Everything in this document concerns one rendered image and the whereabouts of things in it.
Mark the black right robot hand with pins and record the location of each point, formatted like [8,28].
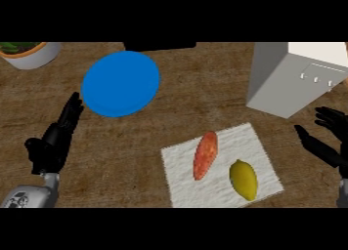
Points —
[332,143]

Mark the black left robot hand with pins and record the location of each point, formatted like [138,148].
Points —
[53,143]

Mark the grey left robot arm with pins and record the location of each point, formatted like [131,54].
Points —
[30,193]

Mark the grey boxy shelf unit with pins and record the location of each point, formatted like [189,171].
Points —
[297,78]

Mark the yellow lemon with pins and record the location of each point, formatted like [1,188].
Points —
[244,179]

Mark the white fringed placemat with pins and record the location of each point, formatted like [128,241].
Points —
[220,172]

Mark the blue round plate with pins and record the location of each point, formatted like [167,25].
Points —
[121,83]

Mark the orange sweet potato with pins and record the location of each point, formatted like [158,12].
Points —
[207,155]

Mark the white potted plant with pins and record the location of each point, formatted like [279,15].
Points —
[29,53]

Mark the black flat appliance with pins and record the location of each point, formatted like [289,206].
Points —
[159,46]

